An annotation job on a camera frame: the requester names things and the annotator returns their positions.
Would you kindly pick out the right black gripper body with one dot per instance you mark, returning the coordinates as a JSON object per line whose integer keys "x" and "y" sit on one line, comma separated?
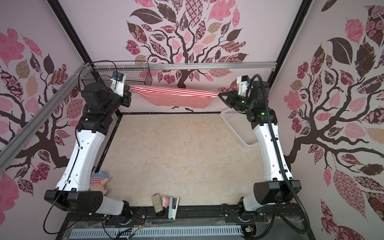
{"x": 240, "y": 103}

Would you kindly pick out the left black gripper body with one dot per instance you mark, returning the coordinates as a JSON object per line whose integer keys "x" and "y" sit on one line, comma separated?
{"x": 115, "y": 100}

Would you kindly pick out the red white striped tank top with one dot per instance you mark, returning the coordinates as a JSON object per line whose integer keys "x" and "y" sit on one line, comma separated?
{"x": 173, "y": 97}

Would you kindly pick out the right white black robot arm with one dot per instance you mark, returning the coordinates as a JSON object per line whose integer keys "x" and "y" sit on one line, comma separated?
{"x": 279, "y": 186}

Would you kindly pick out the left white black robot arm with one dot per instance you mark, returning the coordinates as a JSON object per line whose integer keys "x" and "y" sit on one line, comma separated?
{"x": 72, "y": 192}

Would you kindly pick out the white plastic mesh basket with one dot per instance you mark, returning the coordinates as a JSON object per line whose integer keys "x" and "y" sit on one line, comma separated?
{"x": 240, "y": 128}

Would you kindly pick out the plush doll head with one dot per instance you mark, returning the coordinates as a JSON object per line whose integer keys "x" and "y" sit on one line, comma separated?
{"x": 98, "y": 182}

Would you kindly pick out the tan rectangular block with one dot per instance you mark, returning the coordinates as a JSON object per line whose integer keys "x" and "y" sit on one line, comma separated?
{"x": 157, "y": 204}

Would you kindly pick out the small pink toy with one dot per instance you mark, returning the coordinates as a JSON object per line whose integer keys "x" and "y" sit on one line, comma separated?
{"x": 165, "y": 201}

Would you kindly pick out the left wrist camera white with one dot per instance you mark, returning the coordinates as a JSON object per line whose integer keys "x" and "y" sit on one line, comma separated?
{"x": 118, "y": 83}

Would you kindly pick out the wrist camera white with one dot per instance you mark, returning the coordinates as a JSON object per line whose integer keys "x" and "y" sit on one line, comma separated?
{"x": 118, "y": 83}
{"x": 243, "y": 83}

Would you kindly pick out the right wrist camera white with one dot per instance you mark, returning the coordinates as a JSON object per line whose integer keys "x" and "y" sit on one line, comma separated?
{"x": 243, "y": 83}

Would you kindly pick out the black wire basket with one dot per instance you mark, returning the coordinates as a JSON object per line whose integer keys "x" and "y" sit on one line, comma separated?
{"x": 112, "y": 73}

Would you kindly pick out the aluminium rail back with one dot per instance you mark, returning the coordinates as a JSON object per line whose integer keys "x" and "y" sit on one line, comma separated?
{"x": 198, "y": 66}

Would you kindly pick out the aluminium rail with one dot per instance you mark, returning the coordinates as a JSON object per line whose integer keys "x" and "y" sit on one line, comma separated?
{"x": 11, "y": 150}
{"x": 198, "y": 66}

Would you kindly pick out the aluminium rail left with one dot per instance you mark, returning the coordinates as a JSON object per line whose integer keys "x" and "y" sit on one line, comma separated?
{"x": 11, "y": 150}

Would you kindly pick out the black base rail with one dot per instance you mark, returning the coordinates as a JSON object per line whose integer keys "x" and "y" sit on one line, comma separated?
{"x": 228, "y": 213}

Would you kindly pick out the white slotted cable duct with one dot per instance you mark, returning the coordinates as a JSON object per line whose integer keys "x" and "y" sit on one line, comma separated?
{"x": 154, "y": 232}

